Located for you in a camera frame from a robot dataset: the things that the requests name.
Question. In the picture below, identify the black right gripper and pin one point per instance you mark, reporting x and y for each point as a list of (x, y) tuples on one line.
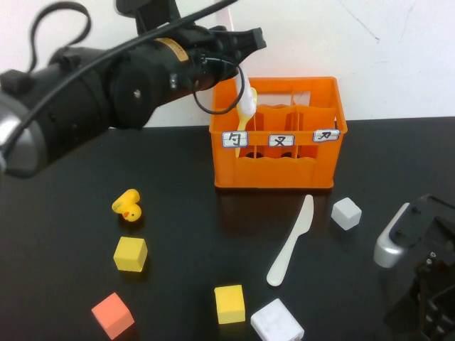
[(437, 266)]

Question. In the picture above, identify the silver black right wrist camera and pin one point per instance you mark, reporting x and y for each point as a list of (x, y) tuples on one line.
[(391, 245)]

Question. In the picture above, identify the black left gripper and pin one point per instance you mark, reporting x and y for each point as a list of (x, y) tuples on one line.
[(195, 60)]

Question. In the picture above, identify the large white foam cube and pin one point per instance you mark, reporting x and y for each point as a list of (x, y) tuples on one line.
[(276, 321)]

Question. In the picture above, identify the yellow plastic spoon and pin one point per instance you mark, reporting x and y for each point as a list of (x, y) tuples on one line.
[(242, 124)]

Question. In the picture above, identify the yellow rubber duck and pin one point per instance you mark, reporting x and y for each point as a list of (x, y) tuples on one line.
[(129, 206)]

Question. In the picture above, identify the cream white plastic knife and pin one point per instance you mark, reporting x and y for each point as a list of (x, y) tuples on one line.
[(284, 255)]

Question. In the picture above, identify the orange plastic cutlery holder crate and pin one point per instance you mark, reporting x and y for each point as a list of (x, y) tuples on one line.
[(277, 174)]

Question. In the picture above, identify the white label knife character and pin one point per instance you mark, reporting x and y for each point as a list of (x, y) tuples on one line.
[(327, 136)]

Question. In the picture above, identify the white label fork character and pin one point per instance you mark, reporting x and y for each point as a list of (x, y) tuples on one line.
[(282, 141)]

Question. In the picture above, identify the salmon orange foam cube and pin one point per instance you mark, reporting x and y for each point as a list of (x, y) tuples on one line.
[(113, 316)]

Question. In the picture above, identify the small white foam cube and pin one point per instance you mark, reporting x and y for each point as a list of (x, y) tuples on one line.
[(346, 214)]

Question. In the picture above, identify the yellow foam cube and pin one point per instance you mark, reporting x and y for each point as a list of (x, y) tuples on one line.
[(130, 254), (230, 304)]

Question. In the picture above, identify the white label spoon character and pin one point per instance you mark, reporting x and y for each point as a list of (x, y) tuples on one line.
[(235, 139)]

